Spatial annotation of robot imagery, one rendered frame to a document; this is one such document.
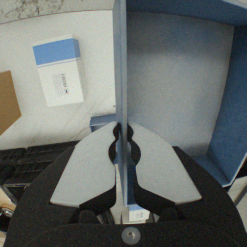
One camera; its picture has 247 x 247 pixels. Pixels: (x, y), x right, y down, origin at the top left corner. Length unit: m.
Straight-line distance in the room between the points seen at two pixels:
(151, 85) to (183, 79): 0.04
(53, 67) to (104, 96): 0.21
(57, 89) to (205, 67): 0.40
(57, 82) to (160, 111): 0.35
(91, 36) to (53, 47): 0.14
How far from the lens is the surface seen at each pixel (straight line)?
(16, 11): 1.46
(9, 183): 0.58
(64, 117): 0.61
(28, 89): 0.62
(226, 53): 0.22
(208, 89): 0.21
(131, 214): 0.94
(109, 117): 0.55
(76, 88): 0.46
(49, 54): 0.47
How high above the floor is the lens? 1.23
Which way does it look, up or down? 62 degrees down
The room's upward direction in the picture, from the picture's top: 167 degrees clockwise
